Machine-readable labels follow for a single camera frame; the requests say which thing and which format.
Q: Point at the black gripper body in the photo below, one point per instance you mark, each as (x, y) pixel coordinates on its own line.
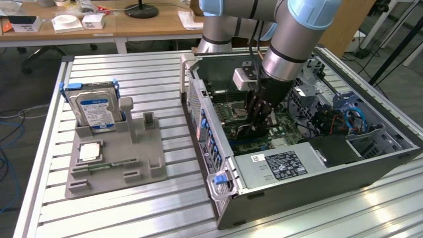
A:
(274, 91)

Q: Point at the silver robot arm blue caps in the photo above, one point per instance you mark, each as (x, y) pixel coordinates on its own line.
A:
(287, 49)

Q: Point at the CPU socket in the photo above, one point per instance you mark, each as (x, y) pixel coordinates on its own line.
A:
(238, 111)

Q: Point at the green motherboard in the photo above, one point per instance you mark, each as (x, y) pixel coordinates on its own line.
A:
(287, 129)

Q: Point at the perforated metal disk bay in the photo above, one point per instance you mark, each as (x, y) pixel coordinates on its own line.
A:
(306, 96)

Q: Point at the RAM slot black clips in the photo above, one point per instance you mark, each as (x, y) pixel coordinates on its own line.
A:
(226, 92)
(229, 98)

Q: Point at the silver finned heat sink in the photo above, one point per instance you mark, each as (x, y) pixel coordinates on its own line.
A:
(282, 141)

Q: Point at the RAM slot white clips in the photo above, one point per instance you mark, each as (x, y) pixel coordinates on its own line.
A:
(229, 95)

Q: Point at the grey power supply black label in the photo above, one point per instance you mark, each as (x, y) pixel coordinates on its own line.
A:
(281, 168)

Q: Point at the blue case latch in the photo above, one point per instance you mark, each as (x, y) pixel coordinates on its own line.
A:
(219, 179)

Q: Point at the black power strip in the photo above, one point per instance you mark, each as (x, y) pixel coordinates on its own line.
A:
(363, 53)

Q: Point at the wooden cabinet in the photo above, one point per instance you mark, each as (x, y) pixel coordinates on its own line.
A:
(347, 29)

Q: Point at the open dark PC case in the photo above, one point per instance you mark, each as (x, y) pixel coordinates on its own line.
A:
(298, 203)

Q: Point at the white paper stack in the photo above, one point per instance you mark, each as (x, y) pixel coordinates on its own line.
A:
(189, 21)

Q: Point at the brown cardboard box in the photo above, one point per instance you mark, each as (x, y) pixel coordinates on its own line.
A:
(195, 6)

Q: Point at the black stand pole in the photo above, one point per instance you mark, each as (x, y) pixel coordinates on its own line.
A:
(402, 42)

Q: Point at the grey parts rack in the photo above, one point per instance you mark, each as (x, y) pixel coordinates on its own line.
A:
(115, 148)

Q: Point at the hard disk blue caddy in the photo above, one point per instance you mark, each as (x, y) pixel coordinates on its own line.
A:
(94, 109)

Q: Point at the black round lamp base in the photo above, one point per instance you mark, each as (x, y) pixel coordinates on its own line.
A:
(142, 12)

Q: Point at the green RAM stick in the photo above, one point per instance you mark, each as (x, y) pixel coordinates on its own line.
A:
(99, 166)

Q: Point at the silver CPU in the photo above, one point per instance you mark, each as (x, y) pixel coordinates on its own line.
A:
(90, 151)

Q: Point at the small white box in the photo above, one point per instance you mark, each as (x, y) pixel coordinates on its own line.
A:
(94, 22)

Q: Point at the red packet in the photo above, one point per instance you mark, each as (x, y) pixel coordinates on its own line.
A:
(105, 10)

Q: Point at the white square holder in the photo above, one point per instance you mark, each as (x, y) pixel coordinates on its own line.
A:
(67, 26)

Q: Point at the silver packet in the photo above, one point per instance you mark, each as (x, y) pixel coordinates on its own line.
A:
(86, 6)

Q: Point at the black office chair base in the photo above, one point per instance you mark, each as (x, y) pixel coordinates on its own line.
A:
(37, 54)

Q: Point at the grey cup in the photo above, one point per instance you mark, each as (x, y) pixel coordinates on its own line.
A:
(46, 3)

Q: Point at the white box black top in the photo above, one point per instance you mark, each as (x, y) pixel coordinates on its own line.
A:
(26, 26)

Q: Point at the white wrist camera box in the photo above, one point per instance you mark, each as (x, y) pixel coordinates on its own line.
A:
(243, 80)

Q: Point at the wooden desk white frame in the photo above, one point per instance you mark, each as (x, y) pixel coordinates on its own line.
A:
(149, 24)

